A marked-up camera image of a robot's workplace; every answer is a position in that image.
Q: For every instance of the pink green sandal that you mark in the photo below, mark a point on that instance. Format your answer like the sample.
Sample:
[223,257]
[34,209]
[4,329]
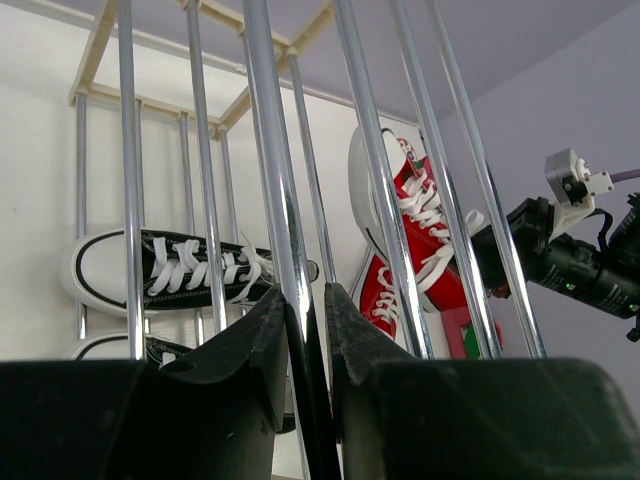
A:
[410,154]
[460,334]

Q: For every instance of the cream metal shoe shelf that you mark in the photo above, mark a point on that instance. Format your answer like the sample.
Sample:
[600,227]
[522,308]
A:
[318,447]

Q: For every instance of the black sneaker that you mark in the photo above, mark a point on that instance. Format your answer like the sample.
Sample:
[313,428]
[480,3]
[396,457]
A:
[159,351]
[175,272]

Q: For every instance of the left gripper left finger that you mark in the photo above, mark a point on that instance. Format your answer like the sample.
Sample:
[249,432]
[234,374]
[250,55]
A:
[210,414]

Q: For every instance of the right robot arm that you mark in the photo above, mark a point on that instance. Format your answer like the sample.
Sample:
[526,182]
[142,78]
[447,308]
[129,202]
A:
[621,248]

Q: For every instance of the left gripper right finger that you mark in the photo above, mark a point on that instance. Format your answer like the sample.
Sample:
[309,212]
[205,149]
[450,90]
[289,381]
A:
[401,417]

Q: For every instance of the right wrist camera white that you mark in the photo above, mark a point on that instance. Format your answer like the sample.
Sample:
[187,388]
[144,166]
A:
[575,188]

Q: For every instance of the red sneaker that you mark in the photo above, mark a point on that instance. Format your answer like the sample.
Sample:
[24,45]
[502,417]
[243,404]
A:
[374,296]
[439,285]

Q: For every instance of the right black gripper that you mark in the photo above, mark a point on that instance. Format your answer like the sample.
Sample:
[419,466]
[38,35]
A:
[565,265]

